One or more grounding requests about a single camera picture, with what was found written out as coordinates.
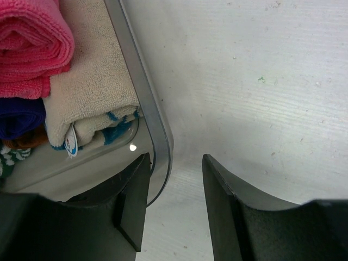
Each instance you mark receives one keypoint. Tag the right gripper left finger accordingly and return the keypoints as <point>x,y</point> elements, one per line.
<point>104,223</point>

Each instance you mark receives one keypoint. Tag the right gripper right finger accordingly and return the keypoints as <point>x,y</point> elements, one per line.
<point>247,223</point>

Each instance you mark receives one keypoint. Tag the grey plastic bin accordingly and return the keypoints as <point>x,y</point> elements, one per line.
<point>62,174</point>

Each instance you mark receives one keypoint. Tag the pink towel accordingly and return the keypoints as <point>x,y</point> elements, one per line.
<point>36,43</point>

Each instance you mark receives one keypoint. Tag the orange rolled towel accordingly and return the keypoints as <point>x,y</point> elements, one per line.
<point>30,139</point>

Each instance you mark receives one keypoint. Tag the green patterned rolled towel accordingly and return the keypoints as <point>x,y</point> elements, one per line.
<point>9,157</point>

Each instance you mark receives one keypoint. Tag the beige teal rolled towel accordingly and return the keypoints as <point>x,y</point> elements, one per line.
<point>95,97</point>

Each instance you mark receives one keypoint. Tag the purple rolled towel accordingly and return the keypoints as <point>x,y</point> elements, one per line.
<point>19,116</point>

